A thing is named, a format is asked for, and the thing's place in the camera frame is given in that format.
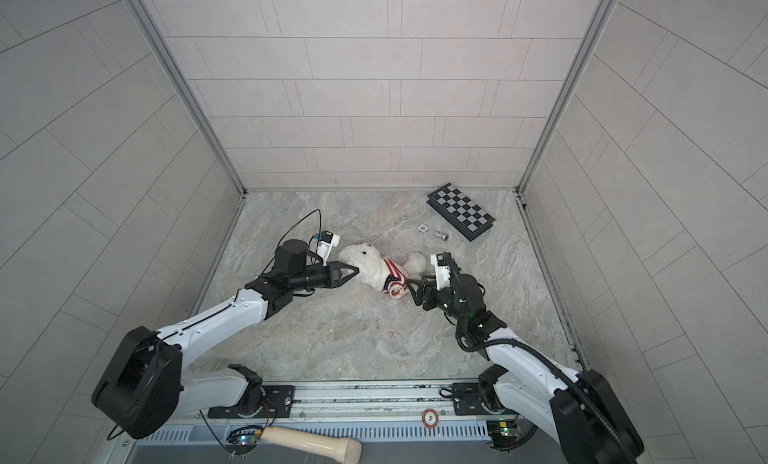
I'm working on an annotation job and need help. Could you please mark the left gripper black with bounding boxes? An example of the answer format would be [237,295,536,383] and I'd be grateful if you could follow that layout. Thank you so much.
[288,262,360,294]

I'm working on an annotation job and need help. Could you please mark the red white striped sweater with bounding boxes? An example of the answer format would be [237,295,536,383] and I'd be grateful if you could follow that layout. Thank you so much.
[382,258,409,299]

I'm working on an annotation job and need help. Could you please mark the white teddy bear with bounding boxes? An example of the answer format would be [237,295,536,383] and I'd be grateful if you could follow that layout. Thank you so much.
[339,243,427,296]

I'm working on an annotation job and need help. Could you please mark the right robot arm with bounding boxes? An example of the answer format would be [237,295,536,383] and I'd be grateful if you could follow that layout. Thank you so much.
[407,274,645,463]

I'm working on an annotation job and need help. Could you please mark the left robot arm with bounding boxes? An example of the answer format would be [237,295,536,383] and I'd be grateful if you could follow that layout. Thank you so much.
[91,240,359,439]

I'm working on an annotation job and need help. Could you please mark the black white checkerboard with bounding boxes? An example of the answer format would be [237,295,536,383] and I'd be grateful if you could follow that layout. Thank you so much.
[427,183,495,242]

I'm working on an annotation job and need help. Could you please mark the round red white sticker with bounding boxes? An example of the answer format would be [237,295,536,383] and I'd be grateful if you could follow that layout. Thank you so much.
[422,409,439,429]

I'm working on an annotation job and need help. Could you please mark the right green circuit board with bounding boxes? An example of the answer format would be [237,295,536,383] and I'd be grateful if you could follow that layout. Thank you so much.
[486,420,521,450]

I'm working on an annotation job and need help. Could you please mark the green circuit board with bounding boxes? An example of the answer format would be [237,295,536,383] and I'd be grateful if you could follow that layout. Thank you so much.
[486,420,521,450]
[226,425,263,455]

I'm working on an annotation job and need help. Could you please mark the left green circuit board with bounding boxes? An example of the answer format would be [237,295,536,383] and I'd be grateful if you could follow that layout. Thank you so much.
[226,425,263,455]

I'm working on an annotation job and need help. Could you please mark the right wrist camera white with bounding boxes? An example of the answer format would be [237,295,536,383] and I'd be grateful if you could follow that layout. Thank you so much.
[430,252,459,291]

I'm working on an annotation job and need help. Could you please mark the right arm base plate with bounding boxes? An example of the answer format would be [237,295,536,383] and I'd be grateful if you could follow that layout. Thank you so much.
[449,382,503,416]

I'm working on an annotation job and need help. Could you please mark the aluminium front rail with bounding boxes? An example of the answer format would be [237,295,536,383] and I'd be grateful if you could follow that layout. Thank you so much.
[141,381,544,447]

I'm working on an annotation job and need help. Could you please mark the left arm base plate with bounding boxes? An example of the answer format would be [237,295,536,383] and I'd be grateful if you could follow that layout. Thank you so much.
[206,385,296,420]

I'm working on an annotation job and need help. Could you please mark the beige wooden handle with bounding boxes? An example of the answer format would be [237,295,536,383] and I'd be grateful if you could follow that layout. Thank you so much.
[261,427,362,464]

